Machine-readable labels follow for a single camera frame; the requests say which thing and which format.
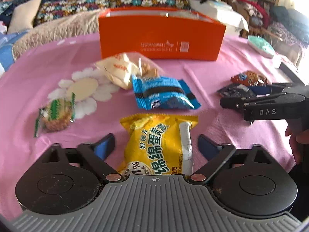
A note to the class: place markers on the teal soft pouch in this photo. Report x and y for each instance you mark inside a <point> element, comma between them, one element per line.
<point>262,45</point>

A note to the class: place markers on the dark blue cloth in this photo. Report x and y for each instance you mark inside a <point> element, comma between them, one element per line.
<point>292,21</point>

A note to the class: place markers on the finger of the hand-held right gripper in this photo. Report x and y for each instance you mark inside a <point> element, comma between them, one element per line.
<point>237,102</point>
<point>268,90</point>

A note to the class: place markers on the clear cracker packet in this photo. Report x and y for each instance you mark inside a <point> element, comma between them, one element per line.
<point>146,67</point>

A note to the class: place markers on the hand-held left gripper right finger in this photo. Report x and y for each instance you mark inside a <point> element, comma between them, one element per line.
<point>208,148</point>

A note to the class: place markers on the person's right hand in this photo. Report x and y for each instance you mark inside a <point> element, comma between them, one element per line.
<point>298,140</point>

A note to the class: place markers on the blue checked cloth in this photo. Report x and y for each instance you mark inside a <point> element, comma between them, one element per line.
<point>6,50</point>

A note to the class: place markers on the green-edged biscuit packet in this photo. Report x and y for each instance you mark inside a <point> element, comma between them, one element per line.
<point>56,113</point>

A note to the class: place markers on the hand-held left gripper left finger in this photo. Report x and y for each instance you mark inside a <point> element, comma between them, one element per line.
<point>104,147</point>

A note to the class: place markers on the orange cardboard box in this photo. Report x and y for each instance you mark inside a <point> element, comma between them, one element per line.
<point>161,33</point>

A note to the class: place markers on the dark blue snack packet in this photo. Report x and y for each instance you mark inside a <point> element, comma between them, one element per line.
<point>235,91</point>

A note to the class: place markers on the beige quilted blanket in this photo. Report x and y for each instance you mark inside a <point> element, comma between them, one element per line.
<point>53,32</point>

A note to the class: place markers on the yellow cake packet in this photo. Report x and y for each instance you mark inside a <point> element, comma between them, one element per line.
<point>157,147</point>

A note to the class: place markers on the blue black-striped biscuit packet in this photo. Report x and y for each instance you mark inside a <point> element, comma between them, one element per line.
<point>164,93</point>

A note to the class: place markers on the beige pillow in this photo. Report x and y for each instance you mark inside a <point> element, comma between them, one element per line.
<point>23,18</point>

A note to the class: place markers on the red cloth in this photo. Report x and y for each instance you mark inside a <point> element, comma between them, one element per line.
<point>251,4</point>

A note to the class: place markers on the cream snack packet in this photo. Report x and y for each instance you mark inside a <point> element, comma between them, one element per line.
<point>117,69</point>

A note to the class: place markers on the orange brown snack packet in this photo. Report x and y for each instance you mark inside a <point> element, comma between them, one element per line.
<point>249,77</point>

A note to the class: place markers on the floral crochet blanket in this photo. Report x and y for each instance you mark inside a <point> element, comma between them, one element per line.
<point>115,1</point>

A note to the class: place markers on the pink flower-print sheet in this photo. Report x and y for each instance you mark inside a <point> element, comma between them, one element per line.
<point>217,130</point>

